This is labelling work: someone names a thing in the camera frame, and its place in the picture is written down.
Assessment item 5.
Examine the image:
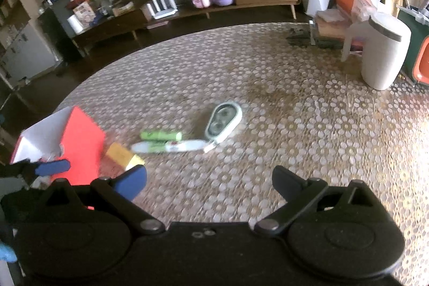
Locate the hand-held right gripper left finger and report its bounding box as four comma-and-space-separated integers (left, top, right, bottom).
43, 165, 167, 235

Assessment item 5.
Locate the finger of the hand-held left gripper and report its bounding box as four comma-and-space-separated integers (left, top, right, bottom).
0, 159, 72, 187

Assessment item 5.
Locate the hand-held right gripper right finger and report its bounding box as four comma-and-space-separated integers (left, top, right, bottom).
254, 165, 383, 235

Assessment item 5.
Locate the yellow orange small box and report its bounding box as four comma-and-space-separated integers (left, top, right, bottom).
105, 143, 146, 173

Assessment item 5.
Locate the red and white cardboard box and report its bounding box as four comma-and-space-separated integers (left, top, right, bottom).
10, 106, 107, 189

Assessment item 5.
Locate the white tube green label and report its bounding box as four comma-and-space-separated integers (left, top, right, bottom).
131, 139, 206, 154

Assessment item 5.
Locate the person's left hand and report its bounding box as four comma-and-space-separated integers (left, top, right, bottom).
0, 240, 18, 264

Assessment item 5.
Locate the patterned tablecloth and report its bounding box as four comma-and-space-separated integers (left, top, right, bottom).
54, 22, 429, 286

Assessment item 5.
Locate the black tall cabinet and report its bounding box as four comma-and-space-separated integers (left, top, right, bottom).
36, 6, 85, 64

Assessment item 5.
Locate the white cupboard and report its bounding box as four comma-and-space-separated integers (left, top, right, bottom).
0, 0, 56, 86

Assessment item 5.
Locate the paper towel roll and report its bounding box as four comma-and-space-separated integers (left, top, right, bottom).
66, 14, 84, 35

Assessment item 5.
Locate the dark flat item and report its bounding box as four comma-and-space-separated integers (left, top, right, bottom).
286, 27, 318, 47

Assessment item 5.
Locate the printed snack bag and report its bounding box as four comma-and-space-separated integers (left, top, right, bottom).
72, 2, 96, 24

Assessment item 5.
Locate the white pitcher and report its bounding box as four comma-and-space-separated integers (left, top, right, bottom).
341, 11, 412, 91

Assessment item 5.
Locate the clear plastic pile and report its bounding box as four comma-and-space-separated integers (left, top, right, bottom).
314, 8, 365, 49

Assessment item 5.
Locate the small cardboard box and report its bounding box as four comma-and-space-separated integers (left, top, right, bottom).
112, 1, 135, 17

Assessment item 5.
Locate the white router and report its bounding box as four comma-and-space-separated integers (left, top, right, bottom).
146, 0, 178, 20

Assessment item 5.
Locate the orange and green bin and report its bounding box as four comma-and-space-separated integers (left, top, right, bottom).
396, 4, 429, 86

